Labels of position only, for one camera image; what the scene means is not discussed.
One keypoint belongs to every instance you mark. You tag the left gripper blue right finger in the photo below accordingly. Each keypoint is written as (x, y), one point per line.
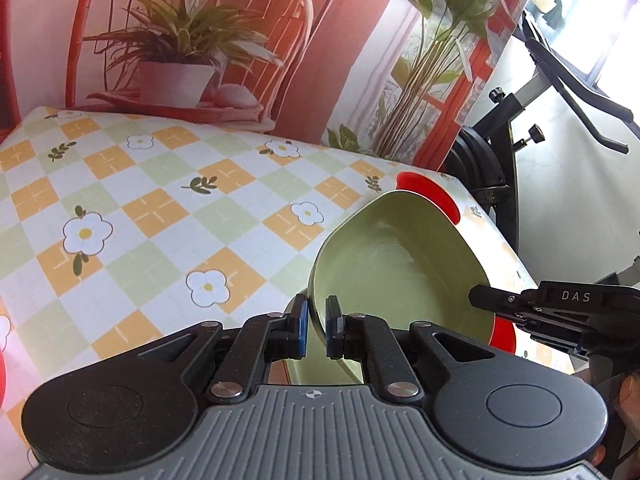
(369, 341)

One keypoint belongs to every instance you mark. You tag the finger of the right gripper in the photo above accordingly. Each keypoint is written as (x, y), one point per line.
(500, 301)

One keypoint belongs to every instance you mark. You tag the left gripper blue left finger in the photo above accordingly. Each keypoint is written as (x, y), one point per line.
(244, 356)

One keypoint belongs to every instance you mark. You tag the red bowl edge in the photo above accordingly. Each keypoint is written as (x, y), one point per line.
(503, 335)

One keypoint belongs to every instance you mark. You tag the green square bowl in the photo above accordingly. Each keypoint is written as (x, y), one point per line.
(401, 259)

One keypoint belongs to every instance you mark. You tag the red bowl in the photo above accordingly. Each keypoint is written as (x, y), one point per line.
(430, 190)

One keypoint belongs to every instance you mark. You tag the green square plate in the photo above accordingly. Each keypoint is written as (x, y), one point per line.
(316, 368)

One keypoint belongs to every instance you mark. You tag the person's right hand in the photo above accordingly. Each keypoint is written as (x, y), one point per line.
(617, 457)

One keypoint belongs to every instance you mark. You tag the black exercise bike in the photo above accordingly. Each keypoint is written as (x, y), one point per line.
(483, 156)

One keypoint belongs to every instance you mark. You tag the checkered floral tablecloth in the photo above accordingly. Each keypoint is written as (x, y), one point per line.
(118, 229)

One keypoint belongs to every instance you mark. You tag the printed room backdrop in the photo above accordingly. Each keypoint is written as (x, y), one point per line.
(390, 78)

